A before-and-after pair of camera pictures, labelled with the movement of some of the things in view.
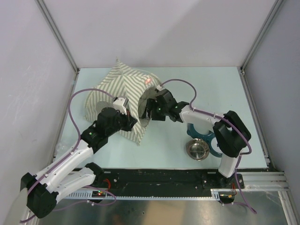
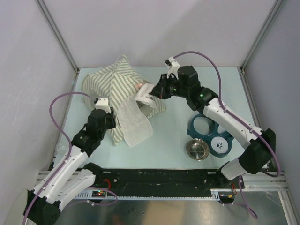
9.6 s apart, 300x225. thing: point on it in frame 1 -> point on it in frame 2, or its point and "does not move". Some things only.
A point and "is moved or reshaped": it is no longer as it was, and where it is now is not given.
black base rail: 164,183 does not move
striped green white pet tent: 120,80 is moved or reshaped
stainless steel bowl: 198,149 does not move
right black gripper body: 159,113 -> 174,89
